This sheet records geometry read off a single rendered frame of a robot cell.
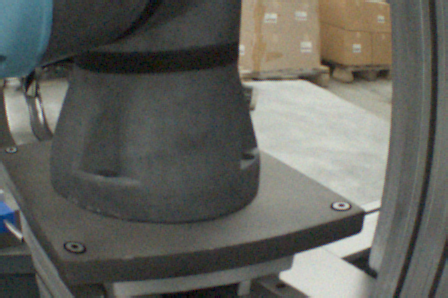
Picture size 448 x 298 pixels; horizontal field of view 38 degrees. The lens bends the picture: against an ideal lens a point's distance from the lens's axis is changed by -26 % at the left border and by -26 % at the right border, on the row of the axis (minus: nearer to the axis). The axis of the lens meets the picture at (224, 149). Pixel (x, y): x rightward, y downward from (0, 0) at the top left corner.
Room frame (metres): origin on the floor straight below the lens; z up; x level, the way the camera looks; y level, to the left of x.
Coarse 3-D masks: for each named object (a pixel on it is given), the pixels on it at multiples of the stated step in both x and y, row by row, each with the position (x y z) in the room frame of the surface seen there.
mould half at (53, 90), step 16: (48, 80) 1.24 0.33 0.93; (64, 80) 1.24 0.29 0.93; (0, 96) 1.20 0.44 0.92; (16, 96) 1.16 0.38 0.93; (48, 96) 1.18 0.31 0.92; (64, 96) 1.19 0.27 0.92; (0, 112) 1.19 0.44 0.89; (16, 112) 1.12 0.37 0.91; (48, 112) 1.15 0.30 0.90; (0, 128) 1.19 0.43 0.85; (16, 128) 1.08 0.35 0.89; (0, 144) 1.19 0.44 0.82; (16, 144) 1.02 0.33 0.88
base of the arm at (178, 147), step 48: (96, 96) 0.46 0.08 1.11; (144, 96) 0.45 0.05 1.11; (192, 96) 0.46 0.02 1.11; (240, 96) 0.50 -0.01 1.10; (96, 144) 0.45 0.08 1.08; (144, 144) 0.44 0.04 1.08; (192, 144) 0.45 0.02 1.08; (240, 144) 0.48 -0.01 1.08; (96, 192) 0.44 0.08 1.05; (144, 192) 0.44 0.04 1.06; (192, 192) 0.44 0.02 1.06; (240, 192) 0.47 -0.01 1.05
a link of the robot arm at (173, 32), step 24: (168, 0) 0.44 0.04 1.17; (192, 0) 0.46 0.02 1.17; (216, 0) 0.47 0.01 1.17; (240, 0) 0.50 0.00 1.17; (144, 24) 0.44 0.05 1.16; (168, 24) 0.45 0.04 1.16; (192, 24) 0.46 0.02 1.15; (216, 24) 0.47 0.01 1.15; (240, 24) 0.50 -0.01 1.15; (96, 48) 0.46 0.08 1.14; (120, 48) 0.45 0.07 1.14; (144, 48) 0.45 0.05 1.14; (168, 48) 0.45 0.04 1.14; (192, 48) 0.46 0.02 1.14
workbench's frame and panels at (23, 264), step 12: (0, 264) 0.77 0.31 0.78; (12, 264) 0.79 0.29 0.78; (24, 264) 0.80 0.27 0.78; (0, 276) 0.81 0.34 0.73; (12, 276) 0.83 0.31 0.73; (24, 276) 0.84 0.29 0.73; (0, 288) 0.81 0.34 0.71; (12, 288) 0.82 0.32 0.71; (24, 288) 0.84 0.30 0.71; (36, 288) 0.85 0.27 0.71
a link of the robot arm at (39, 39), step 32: (0, 0) 0.31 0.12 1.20; (32, 0) 0.32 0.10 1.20; (64, 0) 0.35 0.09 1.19; (96, 0) 0.37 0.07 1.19; (128, 0) 0.40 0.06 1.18; (0, 32) 0.32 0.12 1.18; (32, 32) 0.33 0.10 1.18; (64, 32) 0.36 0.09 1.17; (96, 32) 0.40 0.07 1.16; (0, 64) 0.33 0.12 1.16; (32, 64) 0.36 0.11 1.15
